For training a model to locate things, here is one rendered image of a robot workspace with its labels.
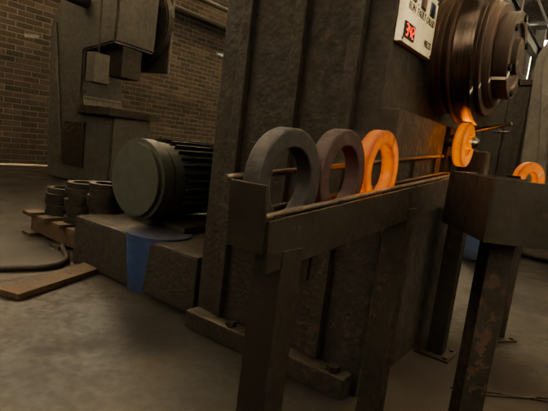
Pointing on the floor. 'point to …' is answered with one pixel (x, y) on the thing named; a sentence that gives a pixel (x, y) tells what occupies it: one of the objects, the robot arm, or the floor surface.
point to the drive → (154, 217)
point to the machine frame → (274, 81)
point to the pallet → (70, 209)
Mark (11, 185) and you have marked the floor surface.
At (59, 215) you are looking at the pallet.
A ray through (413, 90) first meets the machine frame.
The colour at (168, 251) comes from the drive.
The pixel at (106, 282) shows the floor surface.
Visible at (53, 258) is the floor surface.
